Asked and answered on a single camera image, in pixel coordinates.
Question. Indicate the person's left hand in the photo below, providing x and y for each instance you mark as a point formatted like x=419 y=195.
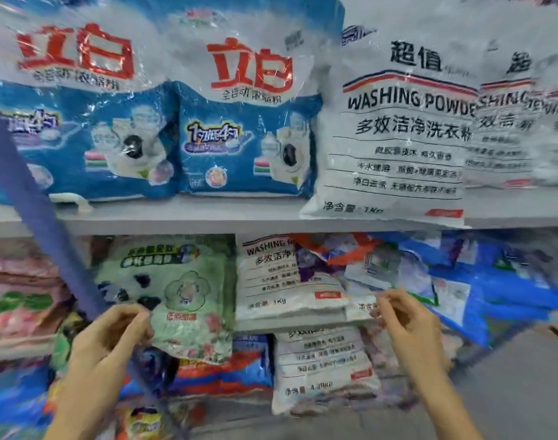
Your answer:
x=100 y=348

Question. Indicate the person's right hand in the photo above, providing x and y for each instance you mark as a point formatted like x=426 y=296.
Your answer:
x=416 y=334

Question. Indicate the white pink green detergent bag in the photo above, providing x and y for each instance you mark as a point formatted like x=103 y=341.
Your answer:
x=22 y=298

